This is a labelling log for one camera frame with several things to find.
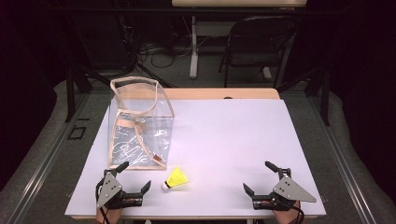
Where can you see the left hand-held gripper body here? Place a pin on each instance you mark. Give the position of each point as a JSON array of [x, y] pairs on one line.
[[109, 188]]

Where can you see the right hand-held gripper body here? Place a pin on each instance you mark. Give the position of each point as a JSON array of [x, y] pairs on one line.
[[288, 189]]

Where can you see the yellow shuttlecock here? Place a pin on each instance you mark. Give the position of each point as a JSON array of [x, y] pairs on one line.
[[176, 179]]

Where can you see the clear plastic bag beige trim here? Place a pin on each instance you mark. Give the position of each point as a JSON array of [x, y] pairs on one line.
[[146, 137]]

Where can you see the person's right hand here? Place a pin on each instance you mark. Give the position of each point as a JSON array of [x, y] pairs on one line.
[[285, 216]]

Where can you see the person's left hand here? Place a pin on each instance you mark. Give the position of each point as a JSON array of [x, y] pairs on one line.
[[109, 215]]

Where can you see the white table cover sheet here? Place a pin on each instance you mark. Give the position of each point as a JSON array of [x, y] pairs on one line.
[[224, 149]]

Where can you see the black metal stand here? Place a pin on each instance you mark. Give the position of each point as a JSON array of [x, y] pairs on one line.
[[74, 90], [320, 93]]

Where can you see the black folding chair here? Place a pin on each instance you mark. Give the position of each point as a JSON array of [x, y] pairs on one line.
[[258, 46]]

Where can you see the white-legged background desk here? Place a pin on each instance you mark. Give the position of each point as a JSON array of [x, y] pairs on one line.
[[194, 46]]

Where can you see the black floor socket frame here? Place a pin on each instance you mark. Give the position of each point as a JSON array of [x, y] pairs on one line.
[[77, 132]]

